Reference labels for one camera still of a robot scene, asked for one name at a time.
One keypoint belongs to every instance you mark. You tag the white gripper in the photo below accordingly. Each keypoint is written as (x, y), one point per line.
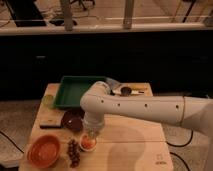
(93, 129)

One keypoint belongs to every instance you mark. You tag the red apple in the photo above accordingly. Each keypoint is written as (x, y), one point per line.
(88, 143)

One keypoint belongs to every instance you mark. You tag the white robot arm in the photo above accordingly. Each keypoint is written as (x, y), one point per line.
(187, 112)

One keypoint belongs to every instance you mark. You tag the white paper cup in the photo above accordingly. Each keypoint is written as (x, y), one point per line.
(87, 150)

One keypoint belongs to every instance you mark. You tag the light green small cup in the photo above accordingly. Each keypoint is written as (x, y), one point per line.
(48, 101)

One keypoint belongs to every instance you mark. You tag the dark maroon bowl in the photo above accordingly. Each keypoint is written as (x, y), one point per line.
(72, 120)

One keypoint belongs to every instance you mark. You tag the dark grape bunch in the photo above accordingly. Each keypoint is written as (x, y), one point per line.
(73, 153)

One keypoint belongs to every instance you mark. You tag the green plastic tray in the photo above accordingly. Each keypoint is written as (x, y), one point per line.
(71, 90)

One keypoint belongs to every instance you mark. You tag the grey cloth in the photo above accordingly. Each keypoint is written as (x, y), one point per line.
(112, 83)

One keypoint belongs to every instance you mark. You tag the orange plastic bowl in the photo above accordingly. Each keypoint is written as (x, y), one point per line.
(44, 151)

